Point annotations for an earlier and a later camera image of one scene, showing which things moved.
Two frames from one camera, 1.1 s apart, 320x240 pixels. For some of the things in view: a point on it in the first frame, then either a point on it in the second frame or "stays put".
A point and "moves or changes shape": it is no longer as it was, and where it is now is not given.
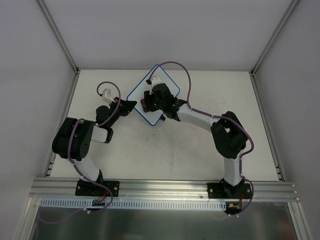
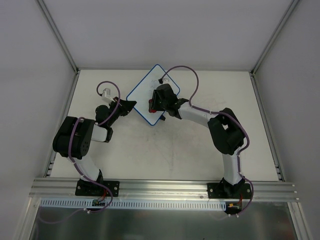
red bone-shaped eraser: (143, 105) moves or changes shape
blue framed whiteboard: (138, 94) stays put
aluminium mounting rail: (163, 189) stays put
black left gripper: (122, 107) stays put
